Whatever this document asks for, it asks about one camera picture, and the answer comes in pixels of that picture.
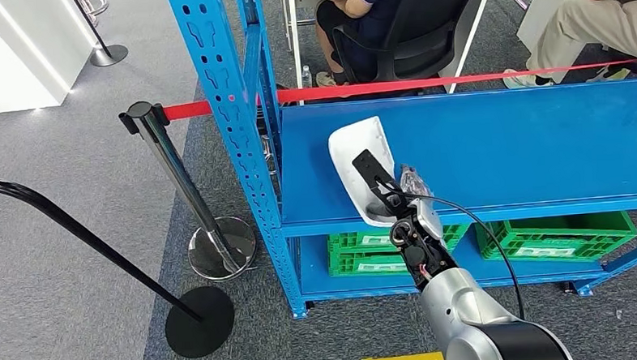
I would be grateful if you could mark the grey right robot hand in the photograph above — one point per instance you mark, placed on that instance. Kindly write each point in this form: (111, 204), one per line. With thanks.
(430, 217)

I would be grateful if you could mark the white plastic shell part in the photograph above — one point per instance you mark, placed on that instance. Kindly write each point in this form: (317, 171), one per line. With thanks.
(357, 139)

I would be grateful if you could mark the silver and black right robot arm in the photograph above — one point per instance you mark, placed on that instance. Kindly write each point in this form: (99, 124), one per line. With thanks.
(464, 312)

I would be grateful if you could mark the blue metal shelf rack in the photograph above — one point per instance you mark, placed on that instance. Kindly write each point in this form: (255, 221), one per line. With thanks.
(510, 149)

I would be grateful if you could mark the green folded plastic crate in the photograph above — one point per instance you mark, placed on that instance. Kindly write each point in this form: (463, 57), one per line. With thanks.
(359, 241)
(360, 264)

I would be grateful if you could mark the green open plastic crate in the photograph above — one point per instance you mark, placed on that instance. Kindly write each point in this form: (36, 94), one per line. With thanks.
(573, 237)

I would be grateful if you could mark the clear water bottle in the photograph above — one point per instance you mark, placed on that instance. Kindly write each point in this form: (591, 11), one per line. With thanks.
(306, 77)

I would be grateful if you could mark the person in black chair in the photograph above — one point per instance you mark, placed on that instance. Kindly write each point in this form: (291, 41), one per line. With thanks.
(370, 10)

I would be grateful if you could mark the white desk panel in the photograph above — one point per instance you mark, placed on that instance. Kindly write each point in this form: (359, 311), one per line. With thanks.
(542, 7)

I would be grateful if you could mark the person in beige trousers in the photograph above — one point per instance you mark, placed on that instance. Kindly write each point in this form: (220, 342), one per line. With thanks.
(585, 22)

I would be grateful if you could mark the black curved stanchion pole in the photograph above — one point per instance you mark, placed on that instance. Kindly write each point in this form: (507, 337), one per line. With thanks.
(198, 326)

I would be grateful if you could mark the black straight stanchion with base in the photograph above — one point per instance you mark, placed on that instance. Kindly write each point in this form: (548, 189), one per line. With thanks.
(108, 54)

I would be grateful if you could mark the chrome stool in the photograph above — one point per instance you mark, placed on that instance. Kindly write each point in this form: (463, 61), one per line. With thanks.
(95, 6)

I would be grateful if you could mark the white counter block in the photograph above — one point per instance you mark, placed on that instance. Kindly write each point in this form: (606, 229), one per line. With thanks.
(17, 52)

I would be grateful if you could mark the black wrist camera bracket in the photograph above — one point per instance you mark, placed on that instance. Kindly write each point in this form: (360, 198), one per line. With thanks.
(369, 166)

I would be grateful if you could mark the white desk frame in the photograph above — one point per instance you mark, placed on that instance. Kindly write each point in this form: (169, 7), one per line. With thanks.
(296, 40)

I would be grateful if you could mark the chrome stanchion post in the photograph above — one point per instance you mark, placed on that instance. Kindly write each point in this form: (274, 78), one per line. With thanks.
(172, 163)

